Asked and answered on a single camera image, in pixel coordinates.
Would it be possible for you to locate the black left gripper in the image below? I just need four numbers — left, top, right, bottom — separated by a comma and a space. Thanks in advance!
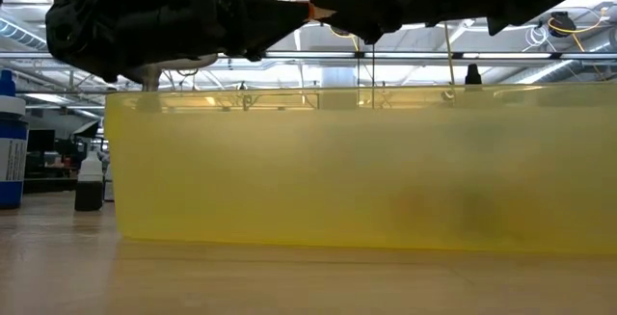
45, 0, 310, 84

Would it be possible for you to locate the large blue-capped coloring bottle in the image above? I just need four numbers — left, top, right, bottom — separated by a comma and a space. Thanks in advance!
0, 68, 29, 210

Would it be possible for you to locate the large black-capped coloring bottle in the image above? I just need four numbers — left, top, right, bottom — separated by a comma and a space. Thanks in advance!
462, 63, 484, 94

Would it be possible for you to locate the yellow translucent plastic bin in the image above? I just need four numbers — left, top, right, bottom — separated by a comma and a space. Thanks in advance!
104, 82, 617, 254

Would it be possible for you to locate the small pink-capped dropper bottle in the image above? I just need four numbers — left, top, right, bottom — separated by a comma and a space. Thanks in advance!
102, 163, 115, 203

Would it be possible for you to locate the small dark liquid dropper bottle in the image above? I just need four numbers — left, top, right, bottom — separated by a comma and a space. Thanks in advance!
73, 150, 104, 213

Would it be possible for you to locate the black computer monitor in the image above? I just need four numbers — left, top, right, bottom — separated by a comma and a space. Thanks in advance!
26, 129, 57, 162

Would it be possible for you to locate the thin black hanging cable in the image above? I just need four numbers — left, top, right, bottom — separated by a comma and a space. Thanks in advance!
370, 42, 376, 110

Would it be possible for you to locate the yellow extension cord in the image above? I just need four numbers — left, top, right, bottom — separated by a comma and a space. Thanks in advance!
442, 20, 457, 88

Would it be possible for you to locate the silver ventilation duct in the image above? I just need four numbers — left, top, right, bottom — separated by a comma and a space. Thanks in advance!
518, 59, 604, 85

